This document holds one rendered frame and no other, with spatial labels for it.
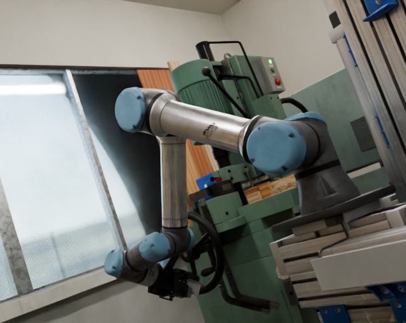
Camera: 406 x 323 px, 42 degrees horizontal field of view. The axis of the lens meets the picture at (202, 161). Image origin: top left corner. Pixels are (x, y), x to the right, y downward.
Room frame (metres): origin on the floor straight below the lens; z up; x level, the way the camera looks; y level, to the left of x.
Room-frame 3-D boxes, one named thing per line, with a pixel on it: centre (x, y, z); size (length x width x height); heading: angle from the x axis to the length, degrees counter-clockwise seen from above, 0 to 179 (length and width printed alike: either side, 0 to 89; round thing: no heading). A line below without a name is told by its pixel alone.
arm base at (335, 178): (1.31, -0.26, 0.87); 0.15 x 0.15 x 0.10
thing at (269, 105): (2.15, -0.33, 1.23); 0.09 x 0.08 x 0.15; 140
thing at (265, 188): (2.01, -0.11, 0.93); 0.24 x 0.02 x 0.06; 50
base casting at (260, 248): (2.18, -0.16, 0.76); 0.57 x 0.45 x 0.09; 140
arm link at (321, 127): (1.31, -0.26, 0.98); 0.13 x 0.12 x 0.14; 146
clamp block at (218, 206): (1.91, 0.01, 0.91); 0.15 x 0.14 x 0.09; 50
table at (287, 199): (1.97, -0.04, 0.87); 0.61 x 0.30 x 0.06; 50
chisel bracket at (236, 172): (2.10, -0.09, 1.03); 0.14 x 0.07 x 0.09; 140
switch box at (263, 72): (2.24, -0.39, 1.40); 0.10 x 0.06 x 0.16; 140
